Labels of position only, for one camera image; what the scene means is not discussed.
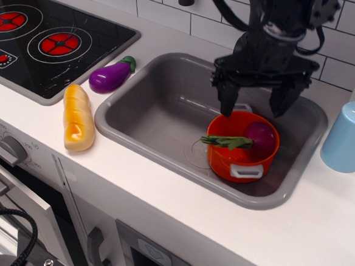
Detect black braided cable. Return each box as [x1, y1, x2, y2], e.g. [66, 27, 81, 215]
[0, 208, 40, 266]

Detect grey oven dial knob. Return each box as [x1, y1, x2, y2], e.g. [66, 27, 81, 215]
[0, 135, 29, 166]

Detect black toy stovetop red burners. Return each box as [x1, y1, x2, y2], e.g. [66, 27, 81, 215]
[0, 0, 141, 106]

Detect grey plastic sink basin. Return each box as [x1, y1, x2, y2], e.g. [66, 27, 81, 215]
[94, 53, 328, 210]

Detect orange toy pot grey handles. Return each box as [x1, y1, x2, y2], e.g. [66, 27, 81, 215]
[205, 111, 280, 183]

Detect grey cabinet door handle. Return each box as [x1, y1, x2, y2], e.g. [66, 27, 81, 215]
[86, 227, 112, 266]

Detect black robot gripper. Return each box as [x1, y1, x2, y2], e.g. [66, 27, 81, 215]
[211, 26, 320, 117]

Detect yellow toy bread loaf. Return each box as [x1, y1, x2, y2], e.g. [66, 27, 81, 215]
[63, 84, 95, 152]

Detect purple toy eggplant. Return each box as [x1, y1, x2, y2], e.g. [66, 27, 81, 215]
[89, 56, 137, 94]

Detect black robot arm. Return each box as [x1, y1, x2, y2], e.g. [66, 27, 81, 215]
[211, 0, 340, 117]

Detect light blue plastic cup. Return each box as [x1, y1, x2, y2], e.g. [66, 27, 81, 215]
[320, 101, 355, 173]

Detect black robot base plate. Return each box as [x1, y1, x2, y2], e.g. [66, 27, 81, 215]
[0, 229, 66, 266]

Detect purple toy beet green leaves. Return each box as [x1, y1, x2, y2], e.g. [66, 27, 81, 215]
[200, 122, 277, 161]

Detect black toy faucet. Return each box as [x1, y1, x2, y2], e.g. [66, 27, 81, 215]
[173, 0, 258, 64]

